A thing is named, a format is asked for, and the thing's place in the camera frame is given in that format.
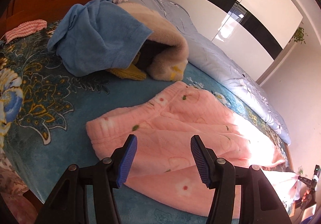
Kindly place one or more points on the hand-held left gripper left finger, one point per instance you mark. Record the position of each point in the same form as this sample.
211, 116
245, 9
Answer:
126, 161

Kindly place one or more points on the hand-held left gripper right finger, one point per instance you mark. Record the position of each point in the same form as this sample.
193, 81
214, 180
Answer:
200, 163

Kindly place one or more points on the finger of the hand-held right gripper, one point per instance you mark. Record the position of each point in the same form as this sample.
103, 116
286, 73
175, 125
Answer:
304, 180

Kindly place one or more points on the pink floral fleece pants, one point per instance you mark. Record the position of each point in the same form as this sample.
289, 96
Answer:
175, 123

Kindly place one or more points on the person's right hand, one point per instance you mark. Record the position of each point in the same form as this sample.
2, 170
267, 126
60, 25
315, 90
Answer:
304, 195

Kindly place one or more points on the yellow knit cloth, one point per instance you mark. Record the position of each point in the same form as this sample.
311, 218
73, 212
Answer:
130, 72

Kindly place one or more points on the blue daisy print quilt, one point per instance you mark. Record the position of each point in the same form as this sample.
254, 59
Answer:
225, 68

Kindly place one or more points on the beige fleece garment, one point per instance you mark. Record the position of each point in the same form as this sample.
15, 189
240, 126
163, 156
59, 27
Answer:
165, 38

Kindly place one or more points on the blue t-shirt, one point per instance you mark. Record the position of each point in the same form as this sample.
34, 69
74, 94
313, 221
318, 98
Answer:
100, 31

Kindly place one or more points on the green hanging plant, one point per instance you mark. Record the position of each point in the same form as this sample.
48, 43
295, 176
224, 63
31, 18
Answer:
299, 36

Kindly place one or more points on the pink striped cloth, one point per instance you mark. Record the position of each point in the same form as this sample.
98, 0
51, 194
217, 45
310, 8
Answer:
25, 29

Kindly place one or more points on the white glossy wardrobe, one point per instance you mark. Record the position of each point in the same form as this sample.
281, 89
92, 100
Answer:
238, 1

